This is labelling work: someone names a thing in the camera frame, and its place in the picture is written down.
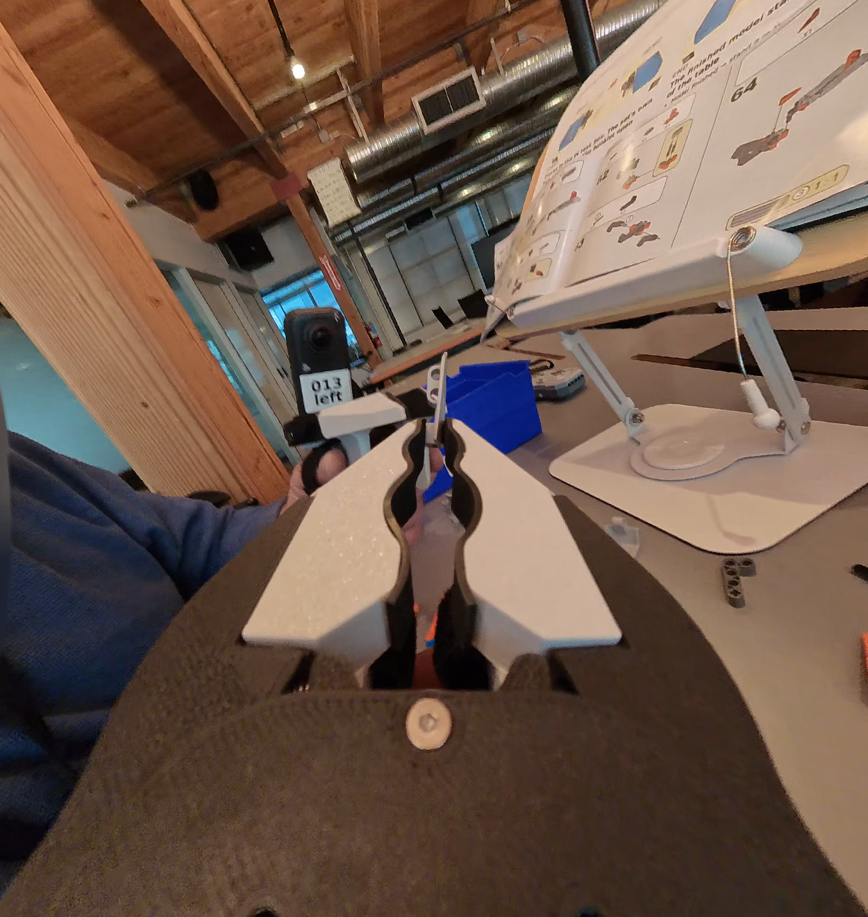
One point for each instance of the person's left forearm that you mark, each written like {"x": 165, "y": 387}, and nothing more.
{"x": 154, "y": 516}

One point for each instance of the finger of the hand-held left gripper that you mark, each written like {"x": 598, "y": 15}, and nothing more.
{"x": 362, "y": 412}

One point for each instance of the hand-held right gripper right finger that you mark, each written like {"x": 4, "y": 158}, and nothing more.
{"x": 534, "y": 573}

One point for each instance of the blue plastic bin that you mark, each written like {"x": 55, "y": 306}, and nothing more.
{"x": 498, "y": 408}

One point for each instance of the black wall speaker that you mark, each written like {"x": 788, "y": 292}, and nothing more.
{"x": 247, "y": 249}

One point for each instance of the black round wall fixture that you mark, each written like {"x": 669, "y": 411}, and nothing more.
{"x": 204, "y": 190}

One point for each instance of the white vent grille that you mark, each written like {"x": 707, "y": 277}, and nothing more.
{"x": 448, "y": 100}

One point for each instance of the white book stand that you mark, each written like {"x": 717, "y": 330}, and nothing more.
{"x": 692, "y": 487}

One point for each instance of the person's blue clothed torso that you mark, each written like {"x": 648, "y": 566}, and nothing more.
{"x": 32, "y": 752}

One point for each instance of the light grey thin toy piece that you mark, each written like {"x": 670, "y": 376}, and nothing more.
{"x": 441, "y": 408}

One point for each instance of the red hanging banner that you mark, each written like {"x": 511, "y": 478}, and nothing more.
{"x": 330, "y": 272}

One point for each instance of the person's left hand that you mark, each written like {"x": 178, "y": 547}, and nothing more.
{"x": 330, "y": 471}

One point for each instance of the black monitor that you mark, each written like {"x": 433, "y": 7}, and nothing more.
{"x": 495, "y": 254}

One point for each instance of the dark grey short beam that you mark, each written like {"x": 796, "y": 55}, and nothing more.
{"x": 735, "y": 584}

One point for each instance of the black ceiling pipe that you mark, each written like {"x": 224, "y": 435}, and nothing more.
{"x": 581, "y": 28}

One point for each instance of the round ceiling light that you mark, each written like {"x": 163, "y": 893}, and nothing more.
{"x": 297, "y": 70}

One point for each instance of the silver ventilation duct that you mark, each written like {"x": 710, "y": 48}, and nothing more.
{"x": 520, "y": 71}

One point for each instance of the grey toy control hub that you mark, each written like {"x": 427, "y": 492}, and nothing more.
{"x": 559, "y": 383}

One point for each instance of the toy instruction booklet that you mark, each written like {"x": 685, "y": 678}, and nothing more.
{"x": 692, "y": 143}

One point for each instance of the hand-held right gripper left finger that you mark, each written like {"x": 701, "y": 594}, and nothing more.
{"x": 326, "y": 566}

